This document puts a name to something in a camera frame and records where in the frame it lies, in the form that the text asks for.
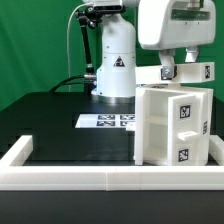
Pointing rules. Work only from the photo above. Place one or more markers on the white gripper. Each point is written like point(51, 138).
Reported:
point(171, 24)

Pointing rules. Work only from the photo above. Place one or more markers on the white block with markers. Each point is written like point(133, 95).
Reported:
point(179, 73)

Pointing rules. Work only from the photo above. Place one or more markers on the white cabinet body box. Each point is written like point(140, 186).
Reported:
point(151, 120)

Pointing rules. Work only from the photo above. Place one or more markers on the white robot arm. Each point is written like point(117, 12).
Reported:
point(116, 77)

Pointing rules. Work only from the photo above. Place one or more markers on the white flat marker plate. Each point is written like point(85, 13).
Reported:
point(104, 120)

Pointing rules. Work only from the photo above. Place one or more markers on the black camera on mount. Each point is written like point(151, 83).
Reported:
point(111, 9)

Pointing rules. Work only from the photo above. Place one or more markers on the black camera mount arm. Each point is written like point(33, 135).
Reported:
point(86, 20)

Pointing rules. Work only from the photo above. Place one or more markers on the white U-shaped border frame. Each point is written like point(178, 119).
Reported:
point(16, 175)

